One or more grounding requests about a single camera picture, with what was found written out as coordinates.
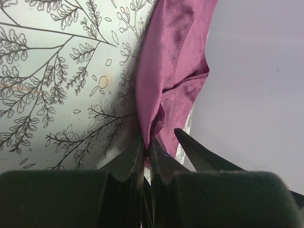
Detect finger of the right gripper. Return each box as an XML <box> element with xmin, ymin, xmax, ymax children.
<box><xmin>174</xmin><ymin>128</ymin><xmax>244</xmax><ymax>171</ymax></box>

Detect purple cloth napkin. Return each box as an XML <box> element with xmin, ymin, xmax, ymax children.
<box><xmin>135</xmin><ymin>0</ymin><xmax>217</xmax><ymax>157</ymax></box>

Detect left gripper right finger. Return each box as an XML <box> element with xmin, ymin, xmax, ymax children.
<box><xmin>150</xmin><ymin>139</ymin><xmax>303</xmax><ymax>228</ymax></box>

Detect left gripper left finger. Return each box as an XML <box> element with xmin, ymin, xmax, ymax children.
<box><xmin>0</xmin><ymin>135</ymin><xmax>144</xmax><ymax>228</ymax></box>

